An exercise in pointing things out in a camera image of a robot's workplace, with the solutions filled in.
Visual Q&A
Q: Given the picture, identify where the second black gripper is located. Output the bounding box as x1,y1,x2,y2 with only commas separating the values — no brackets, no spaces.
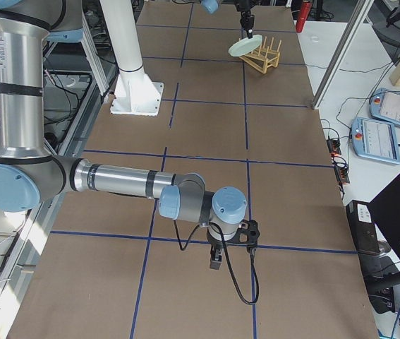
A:
207,232,235,270

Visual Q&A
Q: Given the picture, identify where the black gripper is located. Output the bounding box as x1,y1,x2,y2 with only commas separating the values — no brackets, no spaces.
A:
240,10,255,38

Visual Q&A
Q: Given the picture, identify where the pale green plate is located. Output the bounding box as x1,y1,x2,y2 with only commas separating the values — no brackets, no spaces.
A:
228,35,262,57

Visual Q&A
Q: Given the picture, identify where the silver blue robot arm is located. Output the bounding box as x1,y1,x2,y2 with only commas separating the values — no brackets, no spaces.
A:
199,0,257,32

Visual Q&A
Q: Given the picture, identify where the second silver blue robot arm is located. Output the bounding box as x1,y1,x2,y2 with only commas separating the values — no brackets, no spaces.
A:
0,1,259,269

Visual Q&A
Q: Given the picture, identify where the wooden dish rack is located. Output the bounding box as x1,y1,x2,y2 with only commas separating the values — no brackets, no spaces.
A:
239,36,282,74

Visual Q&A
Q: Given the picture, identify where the red cylinder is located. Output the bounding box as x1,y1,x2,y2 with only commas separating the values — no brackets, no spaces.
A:
296,0,312,33

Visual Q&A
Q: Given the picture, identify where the black computer tower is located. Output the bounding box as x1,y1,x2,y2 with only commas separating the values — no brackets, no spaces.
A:
346,200,392,257

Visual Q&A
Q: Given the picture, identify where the blue teach pendant near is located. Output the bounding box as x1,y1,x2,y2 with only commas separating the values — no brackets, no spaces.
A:
351,117,400,165

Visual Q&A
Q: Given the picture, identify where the blue teach pendant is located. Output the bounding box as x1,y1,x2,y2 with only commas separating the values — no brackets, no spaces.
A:
370,88,400,126
351,117,400,165

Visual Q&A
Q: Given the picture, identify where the blue teach pendant far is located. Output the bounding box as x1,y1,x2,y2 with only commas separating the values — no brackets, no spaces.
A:
370,88,400,126

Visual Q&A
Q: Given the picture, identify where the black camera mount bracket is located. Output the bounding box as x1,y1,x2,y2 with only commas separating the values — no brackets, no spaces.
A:
233,220,260,254

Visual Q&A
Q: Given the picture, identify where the aluminium frame post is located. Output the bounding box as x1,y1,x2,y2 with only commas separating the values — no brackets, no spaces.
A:
312,0,374,109

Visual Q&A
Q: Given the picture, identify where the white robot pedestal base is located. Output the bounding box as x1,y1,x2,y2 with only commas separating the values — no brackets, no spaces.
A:
100,0,164,117

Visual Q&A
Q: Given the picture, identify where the aluminium frame rail structure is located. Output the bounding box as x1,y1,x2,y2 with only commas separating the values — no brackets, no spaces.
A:
0,13,111,339

